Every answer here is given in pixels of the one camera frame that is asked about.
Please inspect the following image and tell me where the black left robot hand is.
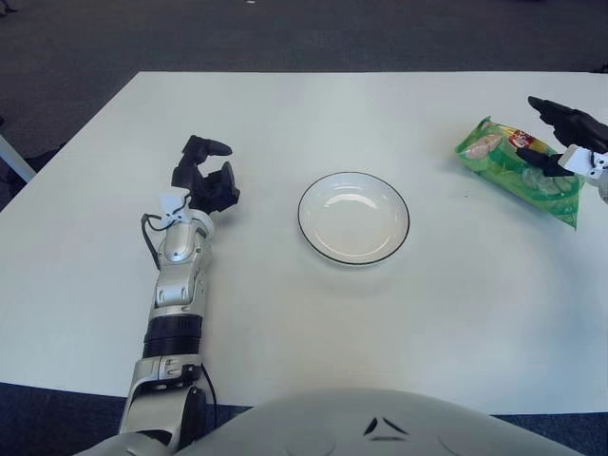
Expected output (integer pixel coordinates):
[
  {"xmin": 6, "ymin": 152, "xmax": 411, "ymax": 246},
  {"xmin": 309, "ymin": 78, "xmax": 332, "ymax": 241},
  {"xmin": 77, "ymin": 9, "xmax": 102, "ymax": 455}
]
[{"xmin": 169, "ymin": 135, "xmax": 241, "ymax": 215}]

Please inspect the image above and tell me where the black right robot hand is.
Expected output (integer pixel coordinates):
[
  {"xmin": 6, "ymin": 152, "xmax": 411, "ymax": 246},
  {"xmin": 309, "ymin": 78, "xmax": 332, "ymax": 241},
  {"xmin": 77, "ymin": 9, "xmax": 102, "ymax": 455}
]
[{"xmin": 517, "ymin": 95, "xmax": 608, "ymax": 178}]

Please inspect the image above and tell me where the green chips snack bag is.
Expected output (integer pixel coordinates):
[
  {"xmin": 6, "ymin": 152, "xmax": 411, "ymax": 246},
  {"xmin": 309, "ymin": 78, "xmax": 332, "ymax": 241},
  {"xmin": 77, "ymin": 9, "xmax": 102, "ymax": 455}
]
[{"xmin": 454, "ymin": 116, "xmax": 584, "ymax": 232}]

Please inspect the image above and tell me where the white plate with black rim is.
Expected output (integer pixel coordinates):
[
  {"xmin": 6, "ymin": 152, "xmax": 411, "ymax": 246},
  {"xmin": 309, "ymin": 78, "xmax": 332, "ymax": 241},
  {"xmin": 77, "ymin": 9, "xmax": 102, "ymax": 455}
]
[{"xmin": 297, "ymin": 171, "xmax": 410, "ymax": 267}]

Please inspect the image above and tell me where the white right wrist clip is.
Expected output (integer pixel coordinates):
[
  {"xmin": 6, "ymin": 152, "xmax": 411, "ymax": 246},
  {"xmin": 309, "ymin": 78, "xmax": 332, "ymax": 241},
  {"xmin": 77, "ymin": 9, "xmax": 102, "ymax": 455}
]
[{"xmin": 559, "ymin": 144, "xmax": 608, "ymax": 180}]

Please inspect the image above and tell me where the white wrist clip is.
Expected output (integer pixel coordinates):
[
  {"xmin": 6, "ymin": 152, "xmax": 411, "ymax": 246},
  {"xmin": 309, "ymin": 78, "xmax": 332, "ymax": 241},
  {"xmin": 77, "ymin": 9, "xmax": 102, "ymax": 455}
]
[
  {"xmin": 559, "ymin": 144, "xmax": 608, "ymax": 180},
  {"xmin": 159, "ymin": 189, "xmax": 196, "ymax": 224}
]

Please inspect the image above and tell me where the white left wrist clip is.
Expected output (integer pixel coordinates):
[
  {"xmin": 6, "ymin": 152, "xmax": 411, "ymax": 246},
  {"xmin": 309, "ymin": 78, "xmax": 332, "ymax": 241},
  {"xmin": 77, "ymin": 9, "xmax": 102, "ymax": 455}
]
[{"xmin": 159, "ymin": 189, "xmax": 196, "ymax": 224}]

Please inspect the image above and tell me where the white table leg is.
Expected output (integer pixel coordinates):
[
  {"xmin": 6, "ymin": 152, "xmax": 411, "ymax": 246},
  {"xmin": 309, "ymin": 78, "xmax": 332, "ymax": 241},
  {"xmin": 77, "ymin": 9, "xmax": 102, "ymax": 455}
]
[{"xmin": 0, "ymin": 132, "xmax": 37, "ymax": 184}]

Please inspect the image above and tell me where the grey robot torso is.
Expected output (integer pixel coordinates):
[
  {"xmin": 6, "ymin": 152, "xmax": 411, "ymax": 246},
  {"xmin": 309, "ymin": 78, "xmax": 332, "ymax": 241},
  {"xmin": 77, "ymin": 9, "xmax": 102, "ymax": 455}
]
[{"xmin": 89, "ymin": 387, "xmax": 590, "ymax": 456}]

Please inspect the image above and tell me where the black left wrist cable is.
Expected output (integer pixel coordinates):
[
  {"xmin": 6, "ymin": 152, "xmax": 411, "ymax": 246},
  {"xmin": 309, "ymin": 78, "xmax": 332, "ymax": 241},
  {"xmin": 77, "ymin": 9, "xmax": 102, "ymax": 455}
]
[{"xmin": 140, "ymin": 213, "xmax": 165, "ymax": 272}]

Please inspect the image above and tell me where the black left elbow cable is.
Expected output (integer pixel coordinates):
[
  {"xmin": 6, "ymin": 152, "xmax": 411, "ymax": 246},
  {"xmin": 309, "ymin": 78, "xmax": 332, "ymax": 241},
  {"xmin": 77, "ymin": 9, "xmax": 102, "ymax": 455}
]
[{"xmin": 201, "ymin": 363, "xmax": 219, "ymax": 428}]

